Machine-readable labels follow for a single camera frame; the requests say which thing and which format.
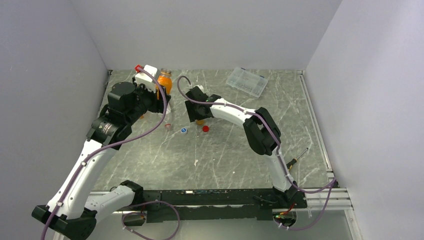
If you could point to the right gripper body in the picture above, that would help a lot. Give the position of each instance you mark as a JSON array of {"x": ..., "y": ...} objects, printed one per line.
[{"x": 193, "y": 112}]

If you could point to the clear plastic organizer box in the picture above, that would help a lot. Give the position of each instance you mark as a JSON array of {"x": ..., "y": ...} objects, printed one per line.
[{"x": 246, "y": 81}]

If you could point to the orange juice bottle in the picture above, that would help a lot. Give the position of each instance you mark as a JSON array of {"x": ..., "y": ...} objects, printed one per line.
[{"x": 165, "y": 80}]

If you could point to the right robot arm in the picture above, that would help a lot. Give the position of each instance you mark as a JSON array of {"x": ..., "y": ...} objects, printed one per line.
[{"x": 263, "y": 137}]

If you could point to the orange bottle cap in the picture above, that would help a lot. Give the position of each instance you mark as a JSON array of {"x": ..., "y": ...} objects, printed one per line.
[{"x": 200, "y": 122}]

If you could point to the black yellow screwdriver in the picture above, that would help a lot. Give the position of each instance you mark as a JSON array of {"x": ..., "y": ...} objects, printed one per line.
[{"x": 296, "y": 159}]

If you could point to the clear red-label water bottle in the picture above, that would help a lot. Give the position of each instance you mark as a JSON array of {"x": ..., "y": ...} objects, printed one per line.
[{"x": 169, "y": 115}]

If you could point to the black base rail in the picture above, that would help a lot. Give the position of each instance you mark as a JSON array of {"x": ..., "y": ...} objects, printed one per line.
[{"x": 204, "y": 204}]

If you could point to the blue white bottle cap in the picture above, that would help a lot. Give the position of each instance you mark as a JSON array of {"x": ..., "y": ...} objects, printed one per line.
[{"x": 183, "y": 130}]

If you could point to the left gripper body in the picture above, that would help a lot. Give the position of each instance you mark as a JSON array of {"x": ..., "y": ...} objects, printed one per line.
[{"x": 147, "y": 100}]

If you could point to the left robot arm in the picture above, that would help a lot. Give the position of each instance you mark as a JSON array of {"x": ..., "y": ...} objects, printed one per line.
[{"x": 70, "y": 212}]

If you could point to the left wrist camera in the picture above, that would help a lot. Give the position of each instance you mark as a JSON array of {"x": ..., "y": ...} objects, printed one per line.
[{"x": 141, "y": 78}]

